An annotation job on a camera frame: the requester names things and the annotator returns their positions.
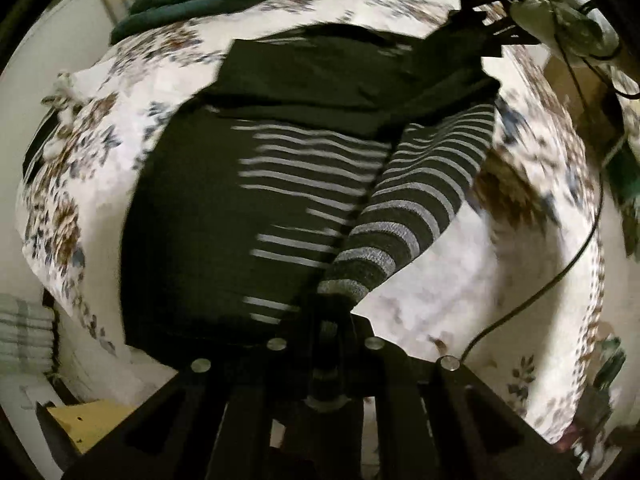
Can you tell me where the yellow cardboard box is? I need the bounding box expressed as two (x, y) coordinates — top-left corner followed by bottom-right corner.
(36, 400), (134, 457)

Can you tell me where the white gloved right hand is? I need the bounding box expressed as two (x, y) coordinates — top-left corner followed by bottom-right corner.
(509, 0), (622, 64)

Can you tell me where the black striped sweater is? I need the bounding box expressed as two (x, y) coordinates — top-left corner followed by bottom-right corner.
(120, 12), (500, 364)

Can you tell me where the black cable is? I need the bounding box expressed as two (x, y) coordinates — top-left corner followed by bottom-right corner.
(459, 0), (640, 363)

